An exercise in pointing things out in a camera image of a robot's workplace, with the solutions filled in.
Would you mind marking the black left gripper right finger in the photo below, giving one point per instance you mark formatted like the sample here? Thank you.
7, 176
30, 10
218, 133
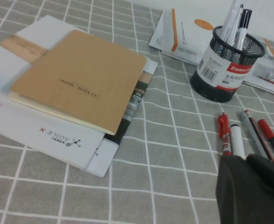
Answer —
269, 193

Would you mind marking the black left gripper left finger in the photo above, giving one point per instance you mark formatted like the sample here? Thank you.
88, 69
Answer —
234, 191

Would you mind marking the white paint marker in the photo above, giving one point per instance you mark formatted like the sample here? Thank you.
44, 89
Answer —
231, 21

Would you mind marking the grey pen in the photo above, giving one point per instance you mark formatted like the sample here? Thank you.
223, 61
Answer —
251, 133

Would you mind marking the red retractable pen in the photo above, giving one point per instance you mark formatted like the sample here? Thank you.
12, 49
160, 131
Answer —
223, 130

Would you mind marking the red black marker pen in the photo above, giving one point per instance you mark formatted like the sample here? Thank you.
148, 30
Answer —
266, 128

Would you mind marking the black mesh pen holder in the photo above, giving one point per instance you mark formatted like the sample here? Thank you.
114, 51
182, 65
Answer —
211, 91

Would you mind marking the white whiteboard marker black cap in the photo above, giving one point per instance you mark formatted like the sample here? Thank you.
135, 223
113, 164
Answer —
237, 142

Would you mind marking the dark red pencil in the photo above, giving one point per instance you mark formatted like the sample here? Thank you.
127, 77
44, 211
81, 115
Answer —
258, 133

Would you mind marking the grey white checked tablecloth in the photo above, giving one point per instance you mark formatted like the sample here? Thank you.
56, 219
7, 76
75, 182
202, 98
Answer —
165, 144

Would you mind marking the white marker with black cap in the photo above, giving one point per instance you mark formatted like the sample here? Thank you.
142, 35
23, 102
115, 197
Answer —
246, 21
239, 35

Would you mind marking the white orange ROS book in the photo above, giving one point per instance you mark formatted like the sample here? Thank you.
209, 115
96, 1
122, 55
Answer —
190, 35

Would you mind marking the brown kraft notebook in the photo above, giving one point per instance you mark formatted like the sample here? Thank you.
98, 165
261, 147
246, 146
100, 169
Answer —
81, 77

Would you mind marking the white Agile-X folder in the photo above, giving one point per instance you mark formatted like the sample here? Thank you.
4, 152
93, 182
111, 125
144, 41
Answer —
46, 144

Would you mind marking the white brochure with tan band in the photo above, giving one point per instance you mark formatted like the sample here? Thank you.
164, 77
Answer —
34, 30

